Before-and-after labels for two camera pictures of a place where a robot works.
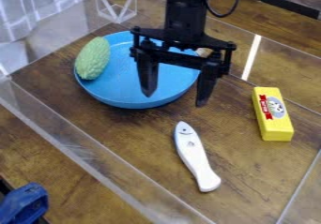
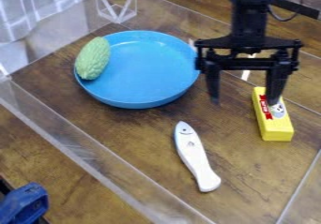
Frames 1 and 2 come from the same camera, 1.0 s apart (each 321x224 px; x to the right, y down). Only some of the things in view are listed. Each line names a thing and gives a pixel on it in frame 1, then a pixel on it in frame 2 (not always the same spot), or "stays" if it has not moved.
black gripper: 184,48 → 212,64
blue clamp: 25,204 stays
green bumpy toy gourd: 92,58 stays
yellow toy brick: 273,115 stays
